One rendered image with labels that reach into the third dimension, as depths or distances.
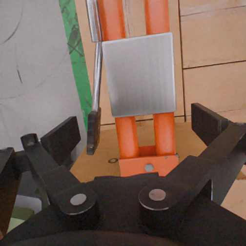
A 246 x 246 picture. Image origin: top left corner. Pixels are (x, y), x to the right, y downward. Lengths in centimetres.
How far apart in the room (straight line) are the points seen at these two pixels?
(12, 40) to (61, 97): 53
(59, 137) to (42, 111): 139
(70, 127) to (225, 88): 76
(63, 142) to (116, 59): 9
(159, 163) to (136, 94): 8
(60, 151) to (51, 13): 137
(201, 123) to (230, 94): 72
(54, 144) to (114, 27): 11
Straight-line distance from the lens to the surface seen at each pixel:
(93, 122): 18
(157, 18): 18
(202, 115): 18
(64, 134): 18
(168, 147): 19
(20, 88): 161
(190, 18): 84
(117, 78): 17
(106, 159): 52
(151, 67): 17
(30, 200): 89
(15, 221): 91
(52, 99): 150
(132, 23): 81
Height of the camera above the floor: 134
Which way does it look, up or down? 73 degrees down
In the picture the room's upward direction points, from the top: 166 degrees counter-clockwise
